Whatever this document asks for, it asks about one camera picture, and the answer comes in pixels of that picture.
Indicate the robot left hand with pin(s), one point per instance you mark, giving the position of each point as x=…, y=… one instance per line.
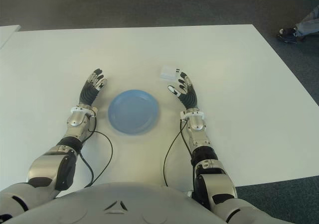
x=88, y=94

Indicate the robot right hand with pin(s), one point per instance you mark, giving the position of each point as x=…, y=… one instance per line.
x=190, y=97

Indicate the white charger block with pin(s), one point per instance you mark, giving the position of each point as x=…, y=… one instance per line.
x=168, y=72

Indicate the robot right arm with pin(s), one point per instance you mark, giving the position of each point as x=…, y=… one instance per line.
x=197, y=124

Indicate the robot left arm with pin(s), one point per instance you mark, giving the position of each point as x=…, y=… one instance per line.
x=74, y=119

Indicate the blue round plate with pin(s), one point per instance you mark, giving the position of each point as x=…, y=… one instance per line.
x=133, y=112

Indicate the white side table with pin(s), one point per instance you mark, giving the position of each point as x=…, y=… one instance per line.
x=7, y=33

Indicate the grey robot torso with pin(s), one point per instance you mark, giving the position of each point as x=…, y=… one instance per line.
x=119, y=204

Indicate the dark sneaker shoe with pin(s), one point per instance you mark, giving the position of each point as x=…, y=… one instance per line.
x=287, y=33

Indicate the blue jeans leg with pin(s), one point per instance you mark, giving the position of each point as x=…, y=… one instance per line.
x=309, y=25

